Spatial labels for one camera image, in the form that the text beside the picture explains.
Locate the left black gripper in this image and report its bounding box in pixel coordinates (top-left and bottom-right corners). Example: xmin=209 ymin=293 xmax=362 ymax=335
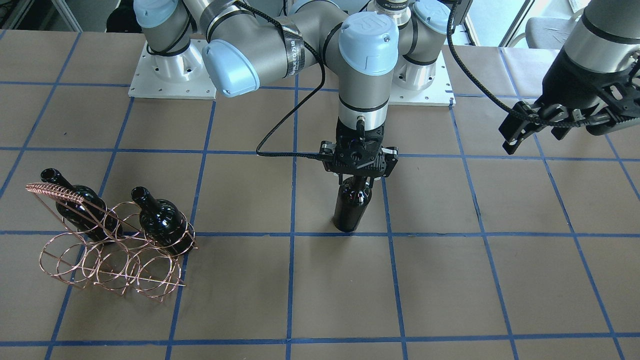
xmin=499 ymin=50 xmax=640 ymax=155

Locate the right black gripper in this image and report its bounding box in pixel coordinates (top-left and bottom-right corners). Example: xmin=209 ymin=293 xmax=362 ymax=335
xmin=318 ymin=120 xmax=399 ymax=178

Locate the dark wine bottle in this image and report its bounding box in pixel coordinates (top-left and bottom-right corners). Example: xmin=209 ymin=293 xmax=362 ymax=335
xmin=332 ymin=176 xmax=372 ymax=233

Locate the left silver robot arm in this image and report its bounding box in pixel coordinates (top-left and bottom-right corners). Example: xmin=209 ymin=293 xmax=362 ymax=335
xmin=411 ymin=0 xmax=639 ymax=155

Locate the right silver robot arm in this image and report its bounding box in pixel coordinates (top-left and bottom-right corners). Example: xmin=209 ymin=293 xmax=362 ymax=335
xmin=129 ymin=0 xmax=400 ymax=178

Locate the dark basket bottle front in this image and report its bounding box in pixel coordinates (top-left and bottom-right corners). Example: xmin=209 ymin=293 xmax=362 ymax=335
xmin=131 ymin=186 xmax=195 ymax=256

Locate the grey office chair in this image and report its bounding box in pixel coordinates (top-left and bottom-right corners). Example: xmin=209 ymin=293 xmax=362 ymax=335
xmin=525 ymin=16 xmax=578 ymax=50

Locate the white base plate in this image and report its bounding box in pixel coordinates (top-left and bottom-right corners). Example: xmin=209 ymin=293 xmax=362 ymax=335
xmin=128 ymin=39 xmax=217 ymax=100
xmin=388 ymin=53 xmax=457 ymax=107

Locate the copper wire wine basket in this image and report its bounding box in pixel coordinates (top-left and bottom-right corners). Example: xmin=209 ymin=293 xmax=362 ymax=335
xmin=25 ymin=182 xmax=186 ymax=303

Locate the dark basket bottle near handle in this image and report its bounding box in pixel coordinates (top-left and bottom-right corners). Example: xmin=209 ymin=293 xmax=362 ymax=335
xmin=40 ymin=168 xmax=122 ymax=243

